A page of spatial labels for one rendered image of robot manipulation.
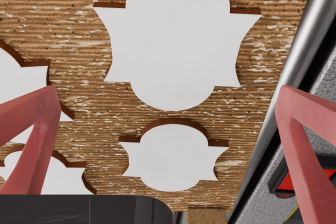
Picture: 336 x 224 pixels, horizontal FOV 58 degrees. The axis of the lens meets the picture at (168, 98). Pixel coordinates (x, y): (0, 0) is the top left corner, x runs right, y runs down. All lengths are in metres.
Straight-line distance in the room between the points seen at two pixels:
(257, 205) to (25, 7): 0.44
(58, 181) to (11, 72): 0.18
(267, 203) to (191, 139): 0.25
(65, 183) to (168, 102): 0.20
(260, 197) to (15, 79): 0.39
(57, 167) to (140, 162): 0.10
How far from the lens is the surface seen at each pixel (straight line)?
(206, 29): 0.23
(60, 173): 0.41
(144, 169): 0.38
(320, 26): 0.29
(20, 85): 0.30
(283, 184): 0.46
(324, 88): 0.34
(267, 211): 0.57
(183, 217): 0.58
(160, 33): 0.23
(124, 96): 0.29
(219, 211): 0.49
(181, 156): 0.35
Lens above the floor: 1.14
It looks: 45 degrees down
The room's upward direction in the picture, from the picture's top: 178 degrees counter-clockwise
